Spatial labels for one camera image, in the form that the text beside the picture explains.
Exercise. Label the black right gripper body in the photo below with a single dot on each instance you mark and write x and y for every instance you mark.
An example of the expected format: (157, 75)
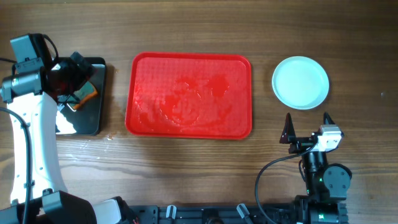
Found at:
(304, 144)

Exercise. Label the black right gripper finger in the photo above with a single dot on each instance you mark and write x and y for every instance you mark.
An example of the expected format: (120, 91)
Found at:
(329, 126)
(288, 134)

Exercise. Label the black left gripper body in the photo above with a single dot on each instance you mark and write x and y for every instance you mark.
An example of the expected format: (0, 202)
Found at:
(68, 76)

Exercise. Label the orange green sponge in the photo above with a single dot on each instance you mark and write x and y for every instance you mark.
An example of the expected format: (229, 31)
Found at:
(84, 94)

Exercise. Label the white plate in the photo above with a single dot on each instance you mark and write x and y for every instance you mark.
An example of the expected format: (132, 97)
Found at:
(300, 83)

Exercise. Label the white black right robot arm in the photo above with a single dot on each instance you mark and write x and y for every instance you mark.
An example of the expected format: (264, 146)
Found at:
(327, 184)

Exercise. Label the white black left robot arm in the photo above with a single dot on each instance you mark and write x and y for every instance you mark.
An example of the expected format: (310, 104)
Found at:
(39, 194)

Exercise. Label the black water tray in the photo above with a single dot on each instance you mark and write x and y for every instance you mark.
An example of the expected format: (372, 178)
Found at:
(86, 120)

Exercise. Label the red plastic tray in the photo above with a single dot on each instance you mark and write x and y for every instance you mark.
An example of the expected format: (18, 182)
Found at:
(188, 95)

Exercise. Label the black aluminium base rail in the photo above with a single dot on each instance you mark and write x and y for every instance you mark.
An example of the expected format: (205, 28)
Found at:
(278, 213)

